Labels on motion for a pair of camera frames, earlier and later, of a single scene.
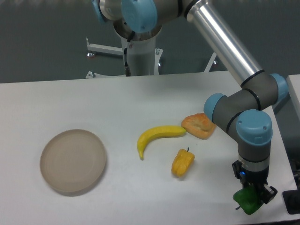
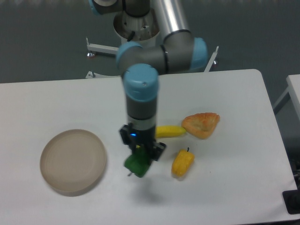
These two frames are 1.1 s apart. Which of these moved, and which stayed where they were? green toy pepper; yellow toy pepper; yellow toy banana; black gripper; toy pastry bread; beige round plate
Moved: black gripper; green toy pepper
Stayed: toy pastry bread; yellow toy pepper; beige round plate; yellow toy banana
